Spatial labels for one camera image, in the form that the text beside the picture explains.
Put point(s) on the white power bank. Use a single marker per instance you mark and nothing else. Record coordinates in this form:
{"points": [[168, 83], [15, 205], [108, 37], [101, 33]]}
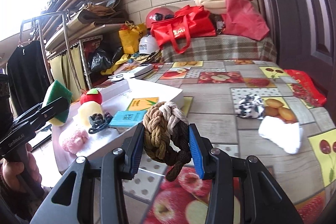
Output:
{"points": [[139, 72]]}

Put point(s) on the fruit pattern tablecloth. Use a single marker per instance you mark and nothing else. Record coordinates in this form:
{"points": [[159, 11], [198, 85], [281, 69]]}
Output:
{"points": [[212, 91]]}

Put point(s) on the blue tissue pack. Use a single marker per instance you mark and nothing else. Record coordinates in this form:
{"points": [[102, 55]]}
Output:
{"points": [[127, 118]]}

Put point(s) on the white cloth glove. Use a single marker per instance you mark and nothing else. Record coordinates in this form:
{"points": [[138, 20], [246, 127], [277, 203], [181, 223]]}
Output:
{"points": [[287, 136]]}

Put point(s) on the pink fluffy plush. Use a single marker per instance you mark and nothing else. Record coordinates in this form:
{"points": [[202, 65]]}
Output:
{"points": [[73, 141]]}

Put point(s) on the red helmet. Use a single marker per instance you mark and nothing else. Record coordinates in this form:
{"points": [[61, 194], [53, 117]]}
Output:
{"points": [[158, 14]]}

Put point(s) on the dark red fabric bag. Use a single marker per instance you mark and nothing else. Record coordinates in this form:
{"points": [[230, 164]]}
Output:
{"points": [[242, 19]]}

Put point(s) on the pale yellow sponge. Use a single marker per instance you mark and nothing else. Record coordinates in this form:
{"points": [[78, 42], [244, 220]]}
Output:
{"points": [[86, 110]]}

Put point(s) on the white helmet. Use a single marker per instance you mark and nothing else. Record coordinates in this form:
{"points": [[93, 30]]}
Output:
{"points": [[147, 45]]}

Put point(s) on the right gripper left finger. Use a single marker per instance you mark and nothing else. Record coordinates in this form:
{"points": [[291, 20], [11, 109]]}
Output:
{"points": [[71, 200]]}

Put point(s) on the white round charger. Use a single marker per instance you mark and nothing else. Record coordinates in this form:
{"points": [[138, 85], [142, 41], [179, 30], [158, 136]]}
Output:
{"points": [[116, 78]]}

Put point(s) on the plaid blanket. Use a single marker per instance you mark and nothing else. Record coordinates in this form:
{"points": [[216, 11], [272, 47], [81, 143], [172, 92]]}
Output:
{"points": [[223, 47]]}

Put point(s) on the red apple plush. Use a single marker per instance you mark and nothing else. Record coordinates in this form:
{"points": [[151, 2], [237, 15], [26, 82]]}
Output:
{"points": [[91, 95]]}

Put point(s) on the black hanging garment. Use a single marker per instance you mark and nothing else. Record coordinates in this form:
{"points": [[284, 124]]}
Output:
{"points": [[28, 78]]}

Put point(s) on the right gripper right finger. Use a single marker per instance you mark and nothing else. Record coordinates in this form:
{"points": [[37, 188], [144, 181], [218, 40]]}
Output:
{"points": [[243, 184]]}

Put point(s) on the red plastic bag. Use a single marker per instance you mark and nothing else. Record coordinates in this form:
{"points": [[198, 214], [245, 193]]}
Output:
{"points": [[304, 89]]}

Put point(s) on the black white patterned scrunchie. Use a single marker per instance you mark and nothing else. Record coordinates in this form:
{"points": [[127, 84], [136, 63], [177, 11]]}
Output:
{"points": [[251, 106]]}

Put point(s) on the yellow shopping bag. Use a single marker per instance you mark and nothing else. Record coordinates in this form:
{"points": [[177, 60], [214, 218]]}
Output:
{"points": [[130, 36]]}

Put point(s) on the person left hand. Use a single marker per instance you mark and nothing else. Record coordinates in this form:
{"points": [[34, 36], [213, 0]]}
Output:
{"points": [[11, 170]]}

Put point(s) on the glossy red tote bag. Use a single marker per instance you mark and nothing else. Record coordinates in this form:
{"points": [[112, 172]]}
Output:
{"points": [[188, 22]]}

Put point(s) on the black plastic bag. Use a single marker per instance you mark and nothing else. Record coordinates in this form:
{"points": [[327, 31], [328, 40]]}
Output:
{"points": [[101, 60]]}

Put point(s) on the yellow green sponge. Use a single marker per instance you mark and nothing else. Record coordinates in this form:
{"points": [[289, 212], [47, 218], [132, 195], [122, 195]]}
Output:
{"points": [[57, 103]]}

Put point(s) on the metal storage shelf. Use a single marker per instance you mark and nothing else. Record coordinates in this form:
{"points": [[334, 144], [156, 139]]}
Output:
{"points": [[90, 22]]}

